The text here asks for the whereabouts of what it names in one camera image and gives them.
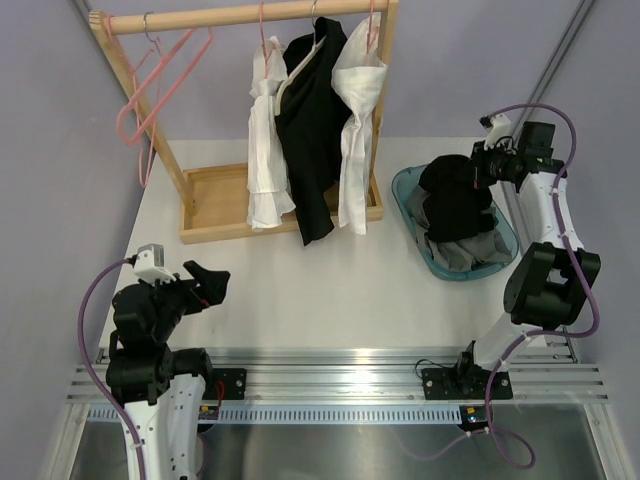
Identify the pink hanger at right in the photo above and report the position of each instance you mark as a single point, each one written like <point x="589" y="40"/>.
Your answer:
<point x="372" y="33"/>

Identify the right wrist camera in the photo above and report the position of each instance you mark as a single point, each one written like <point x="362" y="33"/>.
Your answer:
<point x="497" y="127"/>

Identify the long black skirt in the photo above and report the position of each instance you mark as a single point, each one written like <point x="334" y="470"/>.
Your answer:
<point x="309" y="128"/>

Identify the wooden clothes rack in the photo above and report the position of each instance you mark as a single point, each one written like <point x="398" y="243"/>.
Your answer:
<point x="213" y="199"/>

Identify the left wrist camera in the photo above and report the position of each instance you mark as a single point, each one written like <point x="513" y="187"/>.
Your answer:
<point x="149" y="265"/>

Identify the small black skirt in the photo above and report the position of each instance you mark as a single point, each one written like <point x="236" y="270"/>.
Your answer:
<point x="454" y="208"/>

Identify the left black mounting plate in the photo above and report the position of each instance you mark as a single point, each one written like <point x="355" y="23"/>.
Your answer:
<point x="226" y="384"/>

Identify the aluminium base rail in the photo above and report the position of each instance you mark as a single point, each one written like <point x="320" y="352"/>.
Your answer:
<point x="544" y="373"/>

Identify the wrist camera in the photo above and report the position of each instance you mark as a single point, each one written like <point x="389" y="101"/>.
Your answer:
<point x="149" y="265"/>
<point x="497" y="127"/>

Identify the cream hanger of black skirt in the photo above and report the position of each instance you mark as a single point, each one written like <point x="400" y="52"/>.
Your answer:
<point x="315" y="48"/>

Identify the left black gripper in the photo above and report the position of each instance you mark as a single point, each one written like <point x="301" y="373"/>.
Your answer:
<point x="211" y="289"/>

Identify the white pleated skirt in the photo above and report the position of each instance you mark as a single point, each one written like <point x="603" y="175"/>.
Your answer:
<point x="267" y="183"/>

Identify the pink wire hanger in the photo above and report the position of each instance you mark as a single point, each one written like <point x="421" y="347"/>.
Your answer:
<point x="137" y="105"/>

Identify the black mounting plate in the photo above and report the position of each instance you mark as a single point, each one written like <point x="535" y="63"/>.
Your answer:
<point x="226" y="384"/>
<point x="445" y="384"/>

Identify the grey pleated skirt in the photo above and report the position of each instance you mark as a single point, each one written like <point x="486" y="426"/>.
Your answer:
<point x="457" y="256"/>

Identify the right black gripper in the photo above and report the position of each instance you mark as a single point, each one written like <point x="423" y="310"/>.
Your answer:
<point x="478" y="158"/>

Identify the white skirt on right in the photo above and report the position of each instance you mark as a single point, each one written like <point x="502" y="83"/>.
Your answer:
<point x="359" y="87"/>

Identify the pink hanger of white skirt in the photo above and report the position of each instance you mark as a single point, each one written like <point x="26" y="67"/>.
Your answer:
<point x="266" y="53"/>

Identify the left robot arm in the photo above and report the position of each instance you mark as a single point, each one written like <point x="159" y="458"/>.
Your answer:
<point x="157" y="391"/>

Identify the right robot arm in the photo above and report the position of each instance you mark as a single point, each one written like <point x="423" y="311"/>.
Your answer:
<point x="554" y="277"/>

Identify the teal plastic basin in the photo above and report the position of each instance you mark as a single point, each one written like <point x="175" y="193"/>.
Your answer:
<point x="403" y="184"/>

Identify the white slotted cable duct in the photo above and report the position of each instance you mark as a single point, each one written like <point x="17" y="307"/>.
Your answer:
<point x="335" y="415"/>

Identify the pink clip hanger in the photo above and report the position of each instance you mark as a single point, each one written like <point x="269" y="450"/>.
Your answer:
<point x="160" y="80"/>

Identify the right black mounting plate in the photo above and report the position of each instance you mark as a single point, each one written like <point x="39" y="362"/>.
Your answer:
<point x="445" y="384"/>

